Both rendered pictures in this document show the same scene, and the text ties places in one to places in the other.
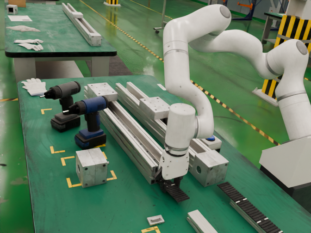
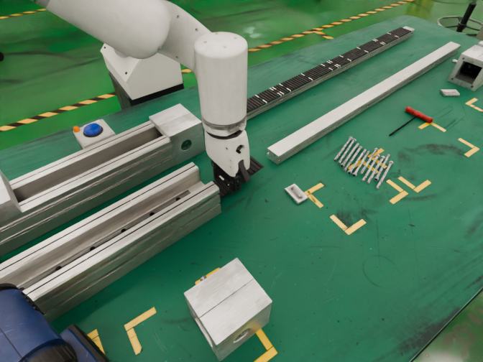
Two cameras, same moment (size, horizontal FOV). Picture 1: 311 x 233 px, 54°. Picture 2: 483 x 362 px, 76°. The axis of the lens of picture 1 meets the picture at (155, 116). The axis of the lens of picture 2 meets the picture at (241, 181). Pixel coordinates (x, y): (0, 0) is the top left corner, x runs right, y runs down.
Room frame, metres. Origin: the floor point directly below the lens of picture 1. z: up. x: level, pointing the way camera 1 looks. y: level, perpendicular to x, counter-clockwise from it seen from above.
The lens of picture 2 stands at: (0.92, 0.39, 1.33)
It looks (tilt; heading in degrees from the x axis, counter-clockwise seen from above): 48 degrees down; 263
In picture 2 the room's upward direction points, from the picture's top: straight up
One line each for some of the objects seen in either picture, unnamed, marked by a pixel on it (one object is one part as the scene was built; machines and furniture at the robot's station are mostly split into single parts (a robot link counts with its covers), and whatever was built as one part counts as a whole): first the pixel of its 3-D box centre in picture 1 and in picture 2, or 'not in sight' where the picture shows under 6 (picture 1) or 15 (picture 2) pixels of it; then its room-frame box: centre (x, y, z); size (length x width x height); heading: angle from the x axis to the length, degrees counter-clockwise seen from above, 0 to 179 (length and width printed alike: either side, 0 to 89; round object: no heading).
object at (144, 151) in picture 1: (120, 124); (6, 304); (1.28, 0.16, 0.82); 0.80 x 0.10 x 0.09; 32
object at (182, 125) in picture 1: (181, 125); (221, 77); (0.89, -0.09, 1.06); 0.09 x 0.08 x 0.13; 101
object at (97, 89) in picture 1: (102, 94); not in sight; (1.49, 0.30, 0.87); 0.16 x 0.11 x 0.07; 32
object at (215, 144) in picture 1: (207, 144); (98, 141); (1.21, -0.25, 0.81); 0.10 x 0.08 x 0.06; 122
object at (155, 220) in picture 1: (155, 220); (296, 194); (0.74, -0.04, 0.78); 0.05 x 0.03 x 0.01; 115
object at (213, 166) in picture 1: (212, 167); (175, 131); (1.01, -0.25, 0.83); 0.12 x 0.09 x 0.10; 122
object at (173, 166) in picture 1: (174, 160); (225, 143); (0.89, -0.08, 0.92); 0.10 x 0.07 x 0.11; 122
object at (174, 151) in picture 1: (176, 145); (225, 118); (0.89, -0.08, 0.98); 0.09 x 0.08 x 0.03; 122
